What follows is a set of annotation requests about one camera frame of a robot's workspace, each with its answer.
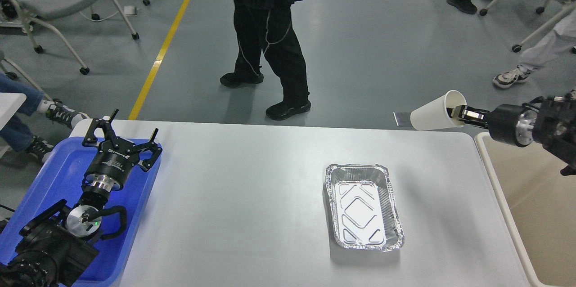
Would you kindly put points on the person in black trousers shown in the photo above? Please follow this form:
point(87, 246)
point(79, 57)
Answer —
point(264, 28)

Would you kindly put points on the aluminium foil tray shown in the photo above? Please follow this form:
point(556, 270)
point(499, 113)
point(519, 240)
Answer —
point(363, 208)

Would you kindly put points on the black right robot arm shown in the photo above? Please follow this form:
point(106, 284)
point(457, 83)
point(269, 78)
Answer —
point(549, 121)

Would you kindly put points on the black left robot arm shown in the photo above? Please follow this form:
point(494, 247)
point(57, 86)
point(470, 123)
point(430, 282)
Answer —
point(77, 223)

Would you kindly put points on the white side table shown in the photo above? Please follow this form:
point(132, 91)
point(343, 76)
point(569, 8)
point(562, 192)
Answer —
point(9, 104)

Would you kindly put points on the person in white trousers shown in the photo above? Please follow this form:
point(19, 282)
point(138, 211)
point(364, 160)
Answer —
point(559, 40)

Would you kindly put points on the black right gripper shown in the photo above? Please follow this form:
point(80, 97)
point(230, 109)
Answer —
point(501, 122)

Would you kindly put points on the blue plastic tray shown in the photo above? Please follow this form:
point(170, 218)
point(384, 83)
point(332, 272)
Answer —
point(60, 178)

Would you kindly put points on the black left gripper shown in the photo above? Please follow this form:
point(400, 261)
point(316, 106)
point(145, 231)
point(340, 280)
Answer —
point(110, 162)

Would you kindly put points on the white paper cup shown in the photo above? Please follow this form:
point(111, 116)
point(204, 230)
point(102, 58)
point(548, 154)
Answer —
point(434, 115)

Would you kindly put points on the beige plastic bin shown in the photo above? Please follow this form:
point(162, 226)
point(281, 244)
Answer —
point(539, 208)

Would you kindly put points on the left floor socket plate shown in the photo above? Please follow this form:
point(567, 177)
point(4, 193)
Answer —
point(402, 119)

